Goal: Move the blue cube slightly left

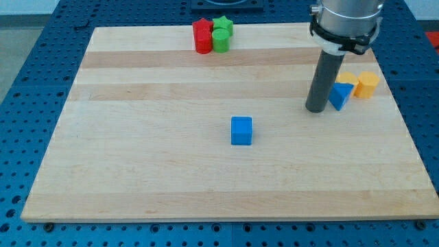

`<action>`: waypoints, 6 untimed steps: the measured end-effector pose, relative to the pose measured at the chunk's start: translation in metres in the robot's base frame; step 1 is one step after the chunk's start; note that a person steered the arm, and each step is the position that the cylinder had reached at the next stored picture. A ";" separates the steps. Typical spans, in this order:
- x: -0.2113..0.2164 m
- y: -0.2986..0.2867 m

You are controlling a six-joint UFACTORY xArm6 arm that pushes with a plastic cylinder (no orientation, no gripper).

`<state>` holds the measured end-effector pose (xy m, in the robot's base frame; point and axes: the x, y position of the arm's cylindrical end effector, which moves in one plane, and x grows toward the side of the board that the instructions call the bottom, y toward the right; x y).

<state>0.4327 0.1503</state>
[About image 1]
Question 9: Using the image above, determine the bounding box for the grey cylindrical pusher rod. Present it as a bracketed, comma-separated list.
[305, 51, 344, 113]

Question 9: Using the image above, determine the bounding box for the green star block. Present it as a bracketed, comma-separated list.
[213, 16, 234, 36]

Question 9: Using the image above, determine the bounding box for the green cylinder block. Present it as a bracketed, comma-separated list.
[212, 28, 230, 53]

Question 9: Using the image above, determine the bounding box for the red star block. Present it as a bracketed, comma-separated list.
[192, 18, 213, 42]

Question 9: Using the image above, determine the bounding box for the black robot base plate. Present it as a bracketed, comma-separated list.
[190, 0, 264, 11]

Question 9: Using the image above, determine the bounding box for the yellow hexagonal block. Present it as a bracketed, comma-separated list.
[354, 71, 380, 99]

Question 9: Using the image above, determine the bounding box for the blue cube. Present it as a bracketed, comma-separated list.
[230, 116, 252, 145]

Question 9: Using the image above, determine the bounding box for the red cylinder block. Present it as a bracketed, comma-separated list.
[195, 30, 213, 54]

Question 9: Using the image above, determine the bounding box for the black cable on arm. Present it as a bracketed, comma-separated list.
[309, 15, 378, 56]

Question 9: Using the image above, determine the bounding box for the yellow rounded block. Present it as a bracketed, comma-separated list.
[335, 72, 359, 97]

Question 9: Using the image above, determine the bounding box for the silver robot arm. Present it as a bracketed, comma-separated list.
[309, 0, 385, 56]

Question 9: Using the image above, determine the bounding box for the blue triangular block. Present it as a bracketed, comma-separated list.
[329, 82, 354, 111]

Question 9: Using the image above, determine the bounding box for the wooden board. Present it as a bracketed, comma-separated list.
[21, 23, 438, 223]

